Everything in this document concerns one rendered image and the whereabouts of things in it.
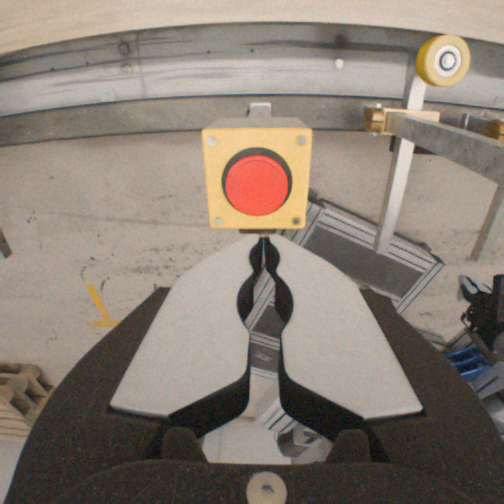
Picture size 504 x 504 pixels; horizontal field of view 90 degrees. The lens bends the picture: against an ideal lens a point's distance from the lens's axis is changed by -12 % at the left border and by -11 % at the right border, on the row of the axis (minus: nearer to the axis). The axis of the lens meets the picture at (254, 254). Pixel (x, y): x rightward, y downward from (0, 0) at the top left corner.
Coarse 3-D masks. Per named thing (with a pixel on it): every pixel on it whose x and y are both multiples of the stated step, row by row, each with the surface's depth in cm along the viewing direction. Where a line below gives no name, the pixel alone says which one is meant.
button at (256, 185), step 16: (240, 160) 17; (256, 160) 17; (272, 160) 17; (240, 176) 18; (256, 176) 18; (272, 176) 18; (240, 192) 18; (256, 192) 18; (272, 192) 18; (240, 208) 19; (256, 208) 19; (272, 208) 19
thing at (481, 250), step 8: (496, 192) 57; (496, 200) 57; (496, 208) 57; (488, 216) 60; (496, 216) 57; (488, 224) 60; (496, 224) 58; (480, 232) 63; (488, 232) 60; (496, 232) 60; (480, 240) 63; (488, 240) 61; (480, 248) 63; (488, 248) 62; (472, 256) 66; (480, 256) 63; (488, 256) 63
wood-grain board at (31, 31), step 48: (0, 0) 35; (48, 0) 36; (96, 0) 36; (144, 0) 36; (192, 0) 37; (240, 0) 37; (288, 0) 36; (336, 0) 36; (384, 0) 36; (432, 0) 35; (480, 0) 34; (0, 48) 39
